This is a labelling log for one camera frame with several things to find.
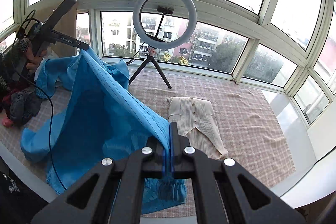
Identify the person left hand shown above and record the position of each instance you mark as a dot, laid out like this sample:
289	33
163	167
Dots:
34	61

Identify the grey dark garment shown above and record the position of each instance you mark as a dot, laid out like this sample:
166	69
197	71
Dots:
25	105

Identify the black sparkly sleeve left forearm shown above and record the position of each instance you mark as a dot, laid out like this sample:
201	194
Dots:
9	61

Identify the cream knit cardigan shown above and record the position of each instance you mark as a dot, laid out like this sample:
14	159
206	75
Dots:
196	120

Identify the maroon garment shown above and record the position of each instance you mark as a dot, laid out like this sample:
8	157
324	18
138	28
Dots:
6	101

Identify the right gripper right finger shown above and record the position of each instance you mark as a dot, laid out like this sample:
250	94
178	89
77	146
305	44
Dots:
223	190

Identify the pink garment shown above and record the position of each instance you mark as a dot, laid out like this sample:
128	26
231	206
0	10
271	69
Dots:
6	122

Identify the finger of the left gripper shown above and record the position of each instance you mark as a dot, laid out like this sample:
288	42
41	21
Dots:
85	46

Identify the blue striped work coat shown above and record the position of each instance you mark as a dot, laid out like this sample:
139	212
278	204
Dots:
102	119

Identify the large wooden board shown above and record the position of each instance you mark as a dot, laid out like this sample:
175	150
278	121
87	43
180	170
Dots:
66	25

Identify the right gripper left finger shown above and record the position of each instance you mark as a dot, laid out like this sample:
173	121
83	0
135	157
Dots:
111	192

